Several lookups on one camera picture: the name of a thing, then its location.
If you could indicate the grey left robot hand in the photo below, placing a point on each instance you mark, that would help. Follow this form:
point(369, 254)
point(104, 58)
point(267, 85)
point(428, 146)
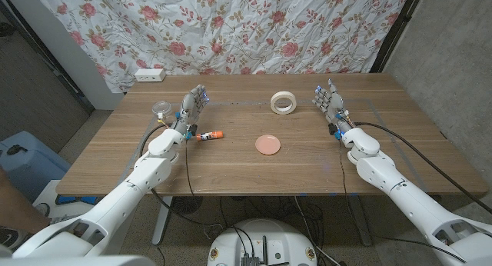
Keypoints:
point(194, 102)

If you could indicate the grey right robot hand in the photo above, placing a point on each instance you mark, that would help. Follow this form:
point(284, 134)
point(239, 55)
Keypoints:
point(333, 104)

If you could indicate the orange white glue stick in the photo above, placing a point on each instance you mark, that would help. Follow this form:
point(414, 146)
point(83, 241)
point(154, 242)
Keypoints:
point(209, 135)

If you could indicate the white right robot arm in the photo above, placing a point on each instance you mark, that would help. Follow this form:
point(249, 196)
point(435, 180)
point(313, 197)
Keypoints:
point(384, 173)

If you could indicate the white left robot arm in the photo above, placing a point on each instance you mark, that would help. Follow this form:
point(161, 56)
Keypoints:
point(146, 173)

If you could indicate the cream masking tape roll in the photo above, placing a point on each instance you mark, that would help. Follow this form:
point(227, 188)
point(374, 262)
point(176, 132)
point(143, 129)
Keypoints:
point(283, 111)

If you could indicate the clear glass jar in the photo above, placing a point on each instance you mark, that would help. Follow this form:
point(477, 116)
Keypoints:
point(161, 108)

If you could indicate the white power strip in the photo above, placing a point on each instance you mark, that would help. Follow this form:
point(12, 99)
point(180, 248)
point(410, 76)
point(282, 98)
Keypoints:
point(150, 75)

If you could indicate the small pink round plate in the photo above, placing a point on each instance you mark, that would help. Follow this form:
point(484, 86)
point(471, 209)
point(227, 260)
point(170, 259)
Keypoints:
point(268, 145)

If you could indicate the floral print backdrop cloth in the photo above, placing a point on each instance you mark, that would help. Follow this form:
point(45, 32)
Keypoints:
point(230, 27)

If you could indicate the black round floor fan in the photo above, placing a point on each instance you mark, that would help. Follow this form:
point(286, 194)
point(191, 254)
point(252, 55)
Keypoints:
point(186, 205)

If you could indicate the white table leg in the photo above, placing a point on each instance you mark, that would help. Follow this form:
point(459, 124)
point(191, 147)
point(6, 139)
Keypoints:
point(161, 223)

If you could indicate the grey table leg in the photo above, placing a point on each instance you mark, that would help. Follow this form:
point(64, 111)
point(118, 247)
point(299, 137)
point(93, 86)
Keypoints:
point(361, 227)

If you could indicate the white robot torso base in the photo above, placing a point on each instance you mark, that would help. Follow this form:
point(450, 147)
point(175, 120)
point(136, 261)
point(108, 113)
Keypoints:
point(269, 235)

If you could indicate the blue plastic bin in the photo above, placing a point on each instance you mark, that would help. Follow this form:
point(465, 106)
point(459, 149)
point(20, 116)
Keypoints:
point(34, 162)

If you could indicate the person in brown clothing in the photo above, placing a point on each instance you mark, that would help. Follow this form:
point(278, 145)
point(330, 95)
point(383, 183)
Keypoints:
point(19, 204)

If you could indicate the black backdrop frame post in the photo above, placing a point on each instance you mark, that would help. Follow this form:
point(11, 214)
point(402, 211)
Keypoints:
point(67, 83)
point(396, 31)

